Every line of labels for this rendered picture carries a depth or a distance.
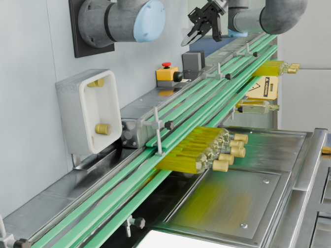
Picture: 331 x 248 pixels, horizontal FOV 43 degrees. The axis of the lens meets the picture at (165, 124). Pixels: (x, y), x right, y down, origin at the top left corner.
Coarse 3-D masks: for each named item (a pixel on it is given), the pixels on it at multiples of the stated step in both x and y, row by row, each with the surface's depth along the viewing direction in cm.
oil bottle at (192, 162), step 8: (176, 152) 140; (184, 152) 140; (192, 152) 139; (168, 160) 139; (176, 160) 137; (184, 160) 136; (192, 160) 135; (200, 160) 134; (160, 168) 142; (168, 168) 140; (176, 168) 138; (184, 168) 137; (192, 168) 136; (200, 168) 135
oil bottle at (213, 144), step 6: (186, 138) 151; (192, 138) 150; (198, 138) 150; (186, 144) 147; (192, 144) 146; (198, 144) 145; (204, 144) 145; (210, 144) 144; (216, 144) 145; (216, 150) 144
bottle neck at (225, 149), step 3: (219, 147) 144; (222, 147) 144; (225, 147) 144; (228, 147) 143; (219, 150) 144; (222, 150) 143; (225, 150) 143; (228, 150) 142; (219, 153) 144; (222, 153) 144; (225, 153) 143; (228, 153) 143
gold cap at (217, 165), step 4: (216, 160) 134; (220, 160) 134; (212, 164) 133; (216, 164) 133; (220, 164) 132; (224, 164) 132; (228, 164) 134; (212, 168) 134; (216, 168) 133; (220, 168) 132; (224, 168) 132
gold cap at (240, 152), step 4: (232, 148) 142; (236, 148) 142; (240, 148) 141; (244, 148) 142; (232, 152) 142; (236, 152) 141; (240, 152) 140; (244, 152) 142; (236, 156) 142; (240, 156) 141
